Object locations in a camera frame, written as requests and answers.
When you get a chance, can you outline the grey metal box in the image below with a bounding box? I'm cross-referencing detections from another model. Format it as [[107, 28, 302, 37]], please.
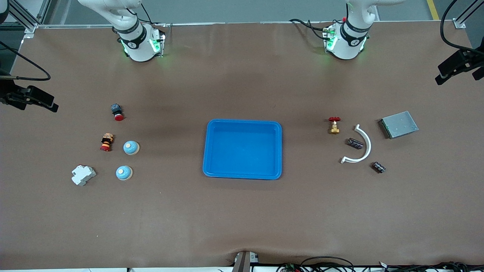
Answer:
[[379, 111, 420, 139]]

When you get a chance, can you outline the blue plastic tray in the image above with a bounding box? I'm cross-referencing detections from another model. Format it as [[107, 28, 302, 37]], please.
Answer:
[[202, 119, 283, 180]]

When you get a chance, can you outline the black base cable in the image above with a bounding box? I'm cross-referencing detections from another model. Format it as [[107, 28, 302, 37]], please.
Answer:
[[289, 17, 331, 40]]

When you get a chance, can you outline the black cable bundle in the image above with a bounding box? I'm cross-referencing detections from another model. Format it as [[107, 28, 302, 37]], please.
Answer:
[[276, 256, 484, 272]]

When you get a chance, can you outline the white curved pipe clamp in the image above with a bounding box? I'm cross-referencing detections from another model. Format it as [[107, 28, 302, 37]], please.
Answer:
[[340, 124, 372, 164]]

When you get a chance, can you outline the red black orange push button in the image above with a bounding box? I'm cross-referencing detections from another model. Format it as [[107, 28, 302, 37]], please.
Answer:
[[100, 133, 115, 152]]

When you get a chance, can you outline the white circuit breaker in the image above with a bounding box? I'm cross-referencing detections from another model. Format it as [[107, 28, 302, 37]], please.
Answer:
[[71, 165, 97, 187]]

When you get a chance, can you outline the aluminium frame profile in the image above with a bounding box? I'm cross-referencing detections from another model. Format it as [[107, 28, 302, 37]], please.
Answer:
[[453, 0, 484, 30], [6, 0, 51, 38]]

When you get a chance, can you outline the grey brown camera bracket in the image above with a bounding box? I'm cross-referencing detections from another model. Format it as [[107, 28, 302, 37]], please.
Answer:
[[231, 250, 261, 272]]

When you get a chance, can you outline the blue desk bell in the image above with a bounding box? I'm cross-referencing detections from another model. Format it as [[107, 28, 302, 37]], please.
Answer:
[[123, 140, 140, 156], [115, 165, 133, 181]]

